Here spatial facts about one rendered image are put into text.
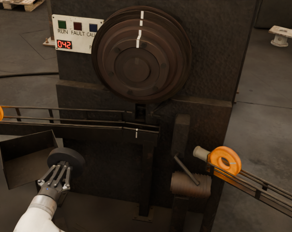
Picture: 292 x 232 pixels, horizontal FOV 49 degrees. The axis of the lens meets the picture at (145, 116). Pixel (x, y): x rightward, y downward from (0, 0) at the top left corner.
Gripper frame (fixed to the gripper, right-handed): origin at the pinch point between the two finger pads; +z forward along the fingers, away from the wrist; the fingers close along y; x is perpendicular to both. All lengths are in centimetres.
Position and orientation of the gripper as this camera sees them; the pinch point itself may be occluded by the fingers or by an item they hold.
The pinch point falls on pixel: (65, 160)
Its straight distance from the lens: 136.4
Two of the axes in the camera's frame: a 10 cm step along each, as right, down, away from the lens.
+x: 0.4, -7.8, -6.3
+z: 1.6, -6.1, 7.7
